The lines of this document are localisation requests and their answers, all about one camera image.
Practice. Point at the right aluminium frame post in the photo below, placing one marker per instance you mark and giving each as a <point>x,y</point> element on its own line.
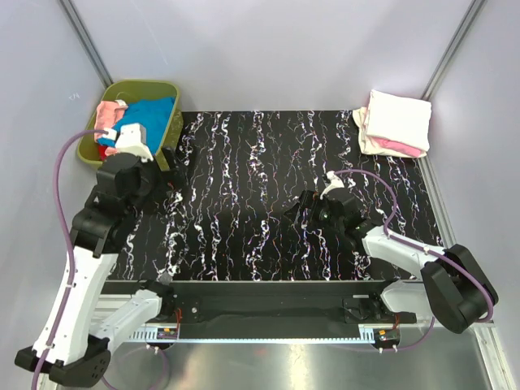
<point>468,20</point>

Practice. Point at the red t shirt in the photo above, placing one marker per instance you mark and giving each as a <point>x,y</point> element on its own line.
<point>105,151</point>

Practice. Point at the aluminium frame post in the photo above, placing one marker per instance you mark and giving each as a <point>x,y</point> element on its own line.
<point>85,39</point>
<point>468,20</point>

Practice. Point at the left aluminium frame post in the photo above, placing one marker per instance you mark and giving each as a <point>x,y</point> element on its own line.
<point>85,39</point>

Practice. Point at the aluminium cable duct rail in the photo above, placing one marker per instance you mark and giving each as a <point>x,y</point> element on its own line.
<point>259,334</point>

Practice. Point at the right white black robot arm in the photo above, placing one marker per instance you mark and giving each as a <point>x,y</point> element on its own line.
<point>448,285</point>

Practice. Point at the olive green plastic bin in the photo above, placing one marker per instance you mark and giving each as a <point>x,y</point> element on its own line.
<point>135,90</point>

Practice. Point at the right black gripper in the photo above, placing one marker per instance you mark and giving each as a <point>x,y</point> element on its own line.
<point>308,200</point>

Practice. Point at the cream folded t shirt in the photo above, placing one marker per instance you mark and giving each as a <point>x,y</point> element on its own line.
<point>359,116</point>

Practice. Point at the blue t shirt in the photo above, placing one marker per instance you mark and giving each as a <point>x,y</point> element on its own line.
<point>154,115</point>

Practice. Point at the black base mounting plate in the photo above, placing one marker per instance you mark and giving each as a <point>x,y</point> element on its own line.
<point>275,304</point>

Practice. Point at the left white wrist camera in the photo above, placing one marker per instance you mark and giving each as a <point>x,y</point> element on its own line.
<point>132,140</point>

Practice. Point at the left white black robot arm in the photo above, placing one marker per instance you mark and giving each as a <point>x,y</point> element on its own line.
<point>70,349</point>

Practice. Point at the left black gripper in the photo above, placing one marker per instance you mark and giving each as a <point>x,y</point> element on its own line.
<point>168,179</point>

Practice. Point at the pink folded t shirt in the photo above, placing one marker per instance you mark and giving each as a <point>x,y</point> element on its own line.
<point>393,148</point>

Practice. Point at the salmon pink t shirt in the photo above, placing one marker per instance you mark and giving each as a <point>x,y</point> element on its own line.
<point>109,113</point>

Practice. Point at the black marble pattern mat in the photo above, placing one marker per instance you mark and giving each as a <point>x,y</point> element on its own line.
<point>229,224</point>

